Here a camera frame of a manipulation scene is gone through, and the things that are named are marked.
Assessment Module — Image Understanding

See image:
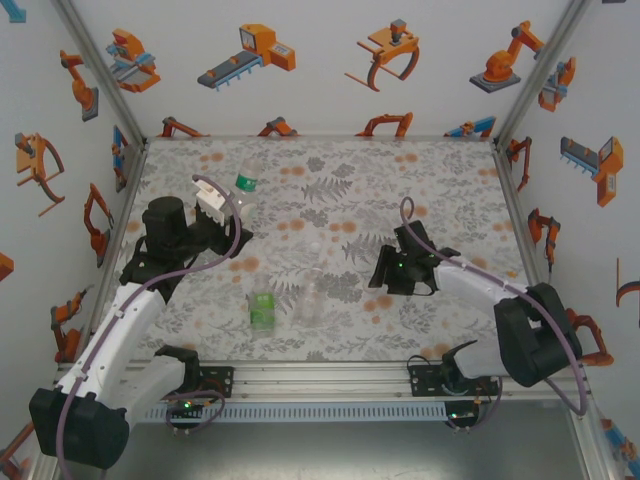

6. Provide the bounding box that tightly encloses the clear bottle small green-white label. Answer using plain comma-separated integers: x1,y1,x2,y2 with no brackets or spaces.
233,156,262,224

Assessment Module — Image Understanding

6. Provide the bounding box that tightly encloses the green plastic cup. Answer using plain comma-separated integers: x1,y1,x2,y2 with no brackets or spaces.
246,273,278,342

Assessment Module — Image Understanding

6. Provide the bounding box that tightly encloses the clear bottle without label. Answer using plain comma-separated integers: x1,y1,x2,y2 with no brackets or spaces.
291,267,325,330

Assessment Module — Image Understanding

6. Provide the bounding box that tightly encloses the grey metal lower panel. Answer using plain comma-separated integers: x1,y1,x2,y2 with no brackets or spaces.
49,419,601,480

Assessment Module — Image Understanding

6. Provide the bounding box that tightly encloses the aluminium side rail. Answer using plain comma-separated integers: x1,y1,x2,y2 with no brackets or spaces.
492,144,561,361
79,142,151,366

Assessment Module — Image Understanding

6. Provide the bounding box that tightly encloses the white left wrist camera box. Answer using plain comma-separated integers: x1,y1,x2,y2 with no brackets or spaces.
192,178,235,225

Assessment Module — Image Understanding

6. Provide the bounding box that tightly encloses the thin aluminium rail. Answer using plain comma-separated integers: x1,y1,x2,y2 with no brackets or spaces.
146,133,497,144

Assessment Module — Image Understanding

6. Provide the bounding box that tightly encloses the wide aluminium extrusion rail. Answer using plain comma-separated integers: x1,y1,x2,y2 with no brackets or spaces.
54,360,594,402

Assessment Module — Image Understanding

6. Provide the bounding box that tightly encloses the slotted grey cable tray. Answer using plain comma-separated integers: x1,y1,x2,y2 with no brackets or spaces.
142,401,449,425

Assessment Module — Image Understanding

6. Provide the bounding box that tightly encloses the aluminium frame post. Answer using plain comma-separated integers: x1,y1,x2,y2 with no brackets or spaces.
564,397,624,480
51,0,150,146
492,0,594,151

